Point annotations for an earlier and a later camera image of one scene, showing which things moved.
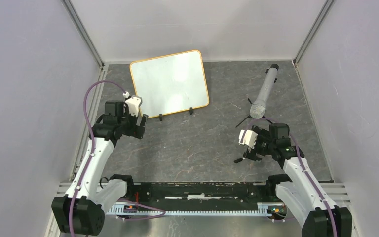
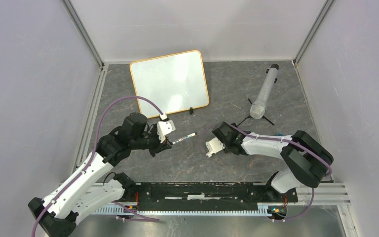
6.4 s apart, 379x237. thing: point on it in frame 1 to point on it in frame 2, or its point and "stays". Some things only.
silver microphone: (258, 109) stays
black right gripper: (262, 134) to (237, 132)
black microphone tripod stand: (248, 116) stays
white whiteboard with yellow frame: (170, 84) stays
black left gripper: (136, 131) to (159, 146)
